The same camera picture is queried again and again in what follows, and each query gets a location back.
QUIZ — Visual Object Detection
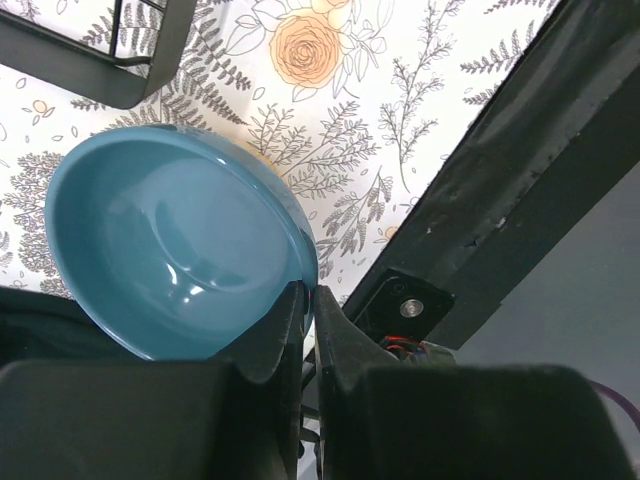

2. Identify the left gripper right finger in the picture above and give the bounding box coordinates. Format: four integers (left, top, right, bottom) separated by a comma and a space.
313, 286, 397, 479

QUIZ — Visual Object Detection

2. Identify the blue ceramic bowl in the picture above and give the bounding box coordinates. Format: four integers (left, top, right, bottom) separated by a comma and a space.
44, 125, 319, 360

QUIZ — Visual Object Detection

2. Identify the black front base bar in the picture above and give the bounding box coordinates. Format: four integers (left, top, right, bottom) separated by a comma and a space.
344, 1, 639, 349

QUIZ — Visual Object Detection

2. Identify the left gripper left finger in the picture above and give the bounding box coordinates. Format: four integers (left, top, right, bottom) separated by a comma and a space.
219, 281, 306, 479

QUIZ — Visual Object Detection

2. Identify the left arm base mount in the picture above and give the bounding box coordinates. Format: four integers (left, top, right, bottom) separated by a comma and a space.
353, 270, 456, 366

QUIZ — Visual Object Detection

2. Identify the black wire dish rack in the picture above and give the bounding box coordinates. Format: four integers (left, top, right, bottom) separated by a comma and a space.
1, 1, 196, 110

